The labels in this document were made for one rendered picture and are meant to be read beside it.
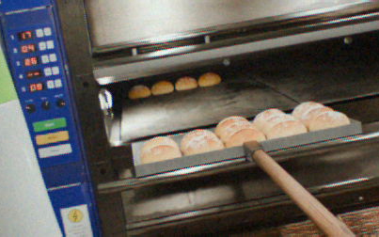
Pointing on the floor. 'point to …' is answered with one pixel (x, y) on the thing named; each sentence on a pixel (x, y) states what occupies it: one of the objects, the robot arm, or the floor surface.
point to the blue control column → (62, 174)
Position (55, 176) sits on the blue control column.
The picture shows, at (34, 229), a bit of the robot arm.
